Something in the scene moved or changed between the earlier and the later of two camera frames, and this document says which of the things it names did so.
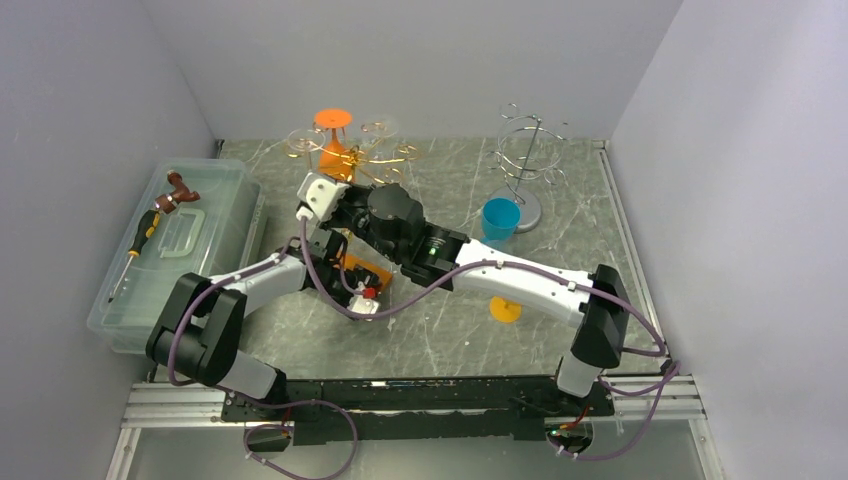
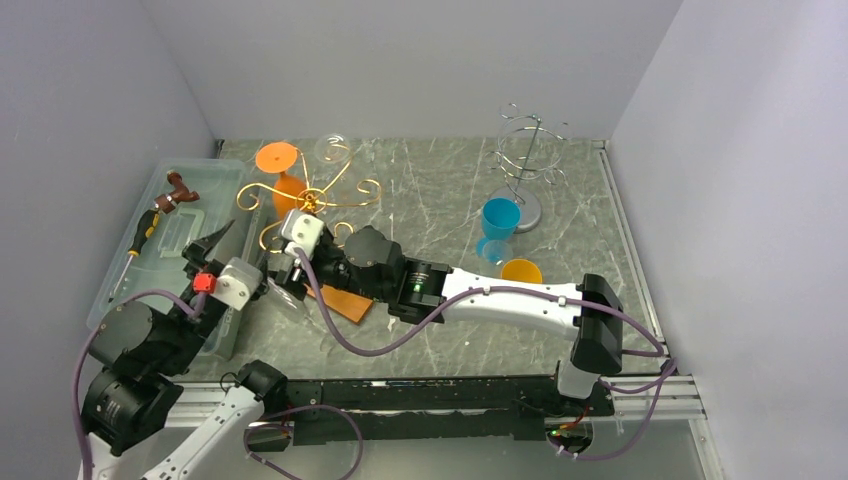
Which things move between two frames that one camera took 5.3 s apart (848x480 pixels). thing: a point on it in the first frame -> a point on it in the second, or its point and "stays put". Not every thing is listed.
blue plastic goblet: (500, 218) stays put
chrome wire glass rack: (527, 146) stays put
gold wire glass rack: (368, 163) -> (310, 201)
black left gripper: (343, 302) -> (198, 250)
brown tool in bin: (167, 202) stays put
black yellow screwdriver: (146, 227) stays put
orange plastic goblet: (335, 161) -> (281, 157)
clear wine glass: (379, 129) -> (332, 148)
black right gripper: (350, 195) -> (291, 277)
